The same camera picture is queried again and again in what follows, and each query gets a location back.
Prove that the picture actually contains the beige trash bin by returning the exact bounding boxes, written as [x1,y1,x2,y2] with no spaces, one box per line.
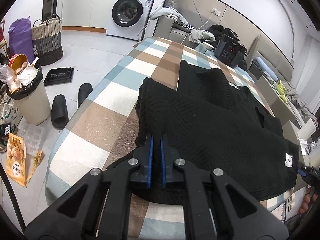
[5,65,51,125]

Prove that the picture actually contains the black slipper near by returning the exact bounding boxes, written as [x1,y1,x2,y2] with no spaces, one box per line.
[50,94,69,130]

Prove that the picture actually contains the grey blanket on bed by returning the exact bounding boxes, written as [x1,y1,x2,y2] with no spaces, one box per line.
[282,80,313,123]

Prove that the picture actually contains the beige upholstered bed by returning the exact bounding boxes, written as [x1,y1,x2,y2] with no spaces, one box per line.
[246,35,316,120]

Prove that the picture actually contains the black plastic tray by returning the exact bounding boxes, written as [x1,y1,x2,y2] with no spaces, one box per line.
[43,67,74,86]

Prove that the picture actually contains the grey cube cabinet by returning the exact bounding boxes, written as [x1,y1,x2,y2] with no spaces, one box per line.
[255,76,305,128]

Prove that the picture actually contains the black slipper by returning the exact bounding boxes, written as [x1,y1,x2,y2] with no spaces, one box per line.
[78,83,93,108]
[50,94,69,130]

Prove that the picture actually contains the white front-load washing machine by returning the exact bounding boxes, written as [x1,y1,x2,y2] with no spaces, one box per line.
[106,0,154,41]

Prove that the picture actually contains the person right hand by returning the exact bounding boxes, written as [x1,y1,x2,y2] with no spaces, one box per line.
[298,188,318,215]

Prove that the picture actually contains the black slipper far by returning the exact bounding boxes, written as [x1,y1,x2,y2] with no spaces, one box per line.
[78,83,93,108]

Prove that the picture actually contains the grey sofa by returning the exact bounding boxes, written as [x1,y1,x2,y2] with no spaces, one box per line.
[153,0,221,48]

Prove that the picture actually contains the pile of black clothes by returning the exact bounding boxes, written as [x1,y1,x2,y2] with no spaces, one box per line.
[207,24,239,42]

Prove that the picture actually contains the black electric pressure cooker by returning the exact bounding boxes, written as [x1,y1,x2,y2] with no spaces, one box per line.
[214,34,247,68]

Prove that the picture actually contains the plaid checkered tablecloth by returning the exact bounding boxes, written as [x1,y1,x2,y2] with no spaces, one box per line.
[44,36,303,240]

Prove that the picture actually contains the light blue pillow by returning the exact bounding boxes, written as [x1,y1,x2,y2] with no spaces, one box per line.
[255,57,279,82]

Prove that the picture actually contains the purple bag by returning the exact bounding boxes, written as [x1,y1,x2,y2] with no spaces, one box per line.
[8,18,35,63]

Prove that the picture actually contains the orange snack bag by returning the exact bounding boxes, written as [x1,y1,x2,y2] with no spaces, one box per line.
[5,133,26,187]

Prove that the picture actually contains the black knit sweater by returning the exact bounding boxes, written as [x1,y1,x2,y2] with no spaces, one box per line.
[133,61,299,205]

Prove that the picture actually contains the woven laundry basket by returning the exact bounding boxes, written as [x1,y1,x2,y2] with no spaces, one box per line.
[31,14,63,66]

